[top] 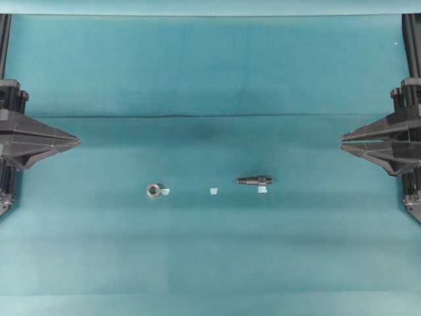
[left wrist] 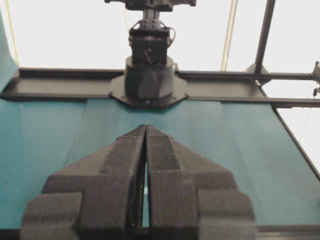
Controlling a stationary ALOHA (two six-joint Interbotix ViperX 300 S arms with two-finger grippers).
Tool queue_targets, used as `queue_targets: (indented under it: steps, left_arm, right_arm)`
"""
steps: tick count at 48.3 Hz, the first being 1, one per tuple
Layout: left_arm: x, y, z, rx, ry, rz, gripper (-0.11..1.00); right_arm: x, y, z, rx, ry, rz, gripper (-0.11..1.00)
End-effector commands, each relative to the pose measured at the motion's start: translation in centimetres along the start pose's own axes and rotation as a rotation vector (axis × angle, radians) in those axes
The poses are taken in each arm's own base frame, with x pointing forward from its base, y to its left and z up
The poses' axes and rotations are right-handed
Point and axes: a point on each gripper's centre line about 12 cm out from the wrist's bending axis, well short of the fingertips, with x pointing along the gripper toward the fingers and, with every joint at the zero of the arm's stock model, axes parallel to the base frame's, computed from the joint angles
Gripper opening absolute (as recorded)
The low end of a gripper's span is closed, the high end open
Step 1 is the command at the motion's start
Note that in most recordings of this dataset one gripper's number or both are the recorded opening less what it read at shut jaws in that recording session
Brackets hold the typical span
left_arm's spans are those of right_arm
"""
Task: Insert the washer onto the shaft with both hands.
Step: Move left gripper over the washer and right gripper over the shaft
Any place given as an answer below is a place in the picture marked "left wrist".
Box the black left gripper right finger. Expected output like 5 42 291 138
145 126 257 240

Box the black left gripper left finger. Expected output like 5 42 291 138
21 125 146 240

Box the black vertical frame post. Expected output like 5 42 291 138
254 0 276 74

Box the black aluminium frame rail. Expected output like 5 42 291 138
0 66 320 109

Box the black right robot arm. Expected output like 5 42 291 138
110 0 197 101

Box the teal table mat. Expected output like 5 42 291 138
0 0 320 230

